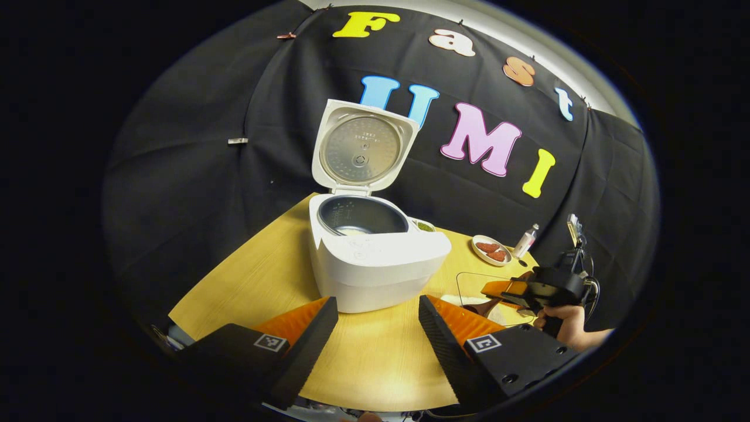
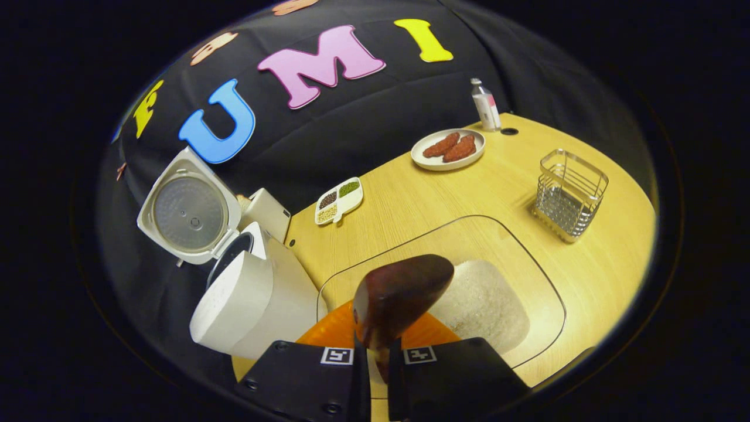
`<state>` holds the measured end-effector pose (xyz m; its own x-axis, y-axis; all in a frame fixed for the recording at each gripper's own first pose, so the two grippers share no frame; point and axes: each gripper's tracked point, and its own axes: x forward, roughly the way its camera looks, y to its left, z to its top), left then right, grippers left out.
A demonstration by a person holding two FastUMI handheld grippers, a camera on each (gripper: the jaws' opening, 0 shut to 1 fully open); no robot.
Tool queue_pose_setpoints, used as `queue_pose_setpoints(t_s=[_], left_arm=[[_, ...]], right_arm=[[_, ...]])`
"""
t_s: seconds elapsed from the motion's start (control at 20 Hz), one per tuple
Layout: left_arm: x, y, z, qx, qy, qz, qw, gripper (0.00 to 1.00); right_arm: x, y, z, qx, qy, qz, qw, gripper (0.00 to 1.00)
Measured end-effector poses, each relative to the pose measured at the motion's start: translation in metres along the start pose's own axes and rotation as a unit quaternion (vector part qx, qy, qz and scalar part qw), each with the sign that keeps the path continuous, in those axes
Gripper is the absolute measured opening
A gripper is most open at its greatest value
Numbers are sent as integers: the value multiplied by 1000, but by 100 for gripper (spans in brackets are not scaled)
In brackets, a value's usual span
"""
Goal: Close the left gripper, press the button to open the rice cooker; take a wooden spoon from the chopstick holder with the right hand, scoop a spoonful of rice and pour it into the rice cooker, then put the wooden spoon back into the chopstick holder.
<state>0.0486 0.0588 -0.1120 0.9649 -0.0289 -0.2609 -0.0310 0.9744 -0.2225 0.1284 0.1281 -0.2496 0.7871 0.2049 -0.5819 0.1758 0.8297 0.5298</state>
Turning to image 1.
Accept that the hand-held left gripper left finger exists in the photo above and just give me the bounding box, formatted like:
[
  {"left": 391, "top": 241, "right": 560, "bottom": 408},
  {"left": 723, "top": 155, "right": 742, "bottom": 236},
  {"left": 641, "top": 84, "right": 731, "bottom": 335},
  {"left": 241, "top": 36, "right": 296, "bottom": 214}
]
[{"left": 176, "top": 296, "right": 339, "bottom": 411}]

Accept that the white rice cooker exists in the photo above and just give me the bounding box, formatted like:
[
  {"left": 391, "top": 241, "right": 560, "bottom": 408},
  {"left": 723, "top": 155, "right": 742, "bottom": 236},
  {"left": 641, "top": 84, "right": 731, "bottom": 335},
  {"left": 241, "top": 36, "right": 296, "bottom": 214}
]
[{"left": 308, "top": 98, "right": 453, "bottom": 314}]

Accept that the black backdrop cloth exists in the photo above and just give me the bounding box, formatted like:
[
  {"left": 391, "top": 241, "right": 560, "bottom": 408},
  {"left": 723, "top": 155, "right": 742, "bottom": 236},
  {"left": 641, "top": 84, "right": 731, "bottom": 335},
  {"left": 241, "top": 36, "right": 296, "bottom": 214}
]
[{"left": 103, "top": 3, "right": 660, "bottom": 332}]

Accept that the white round plate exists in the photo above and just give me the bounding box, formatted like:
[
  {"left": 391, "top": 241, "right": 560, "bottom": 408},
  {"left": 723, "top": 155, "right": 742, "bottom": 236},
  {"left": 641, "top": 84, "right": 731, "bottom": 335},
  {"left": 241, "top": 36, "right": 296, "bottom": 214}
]
[{"left": 472, "top": 234, "right": 514, "bottom": 267}]

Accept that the clear plastic bottle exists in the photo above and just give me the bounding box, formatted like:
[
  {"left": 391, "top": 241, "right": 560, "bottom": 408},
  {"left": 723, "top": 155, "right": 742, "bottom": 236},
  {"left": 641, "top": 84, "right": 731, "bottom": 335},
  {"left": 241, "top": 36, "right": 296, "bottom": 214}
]
[{"left": 513, "top": 223, "right": 540, "bottom": 260}]

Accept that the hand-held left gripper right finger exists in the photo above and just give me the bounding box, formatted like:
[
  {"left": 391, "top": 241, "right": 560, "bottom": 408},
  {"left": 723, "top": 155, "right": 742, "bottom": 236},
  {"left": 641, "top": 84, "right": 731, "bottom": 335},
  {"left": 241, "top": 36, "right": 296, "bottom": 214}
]
[{"left": 418, "top": 295, "right": 581, "bottom": 411}]

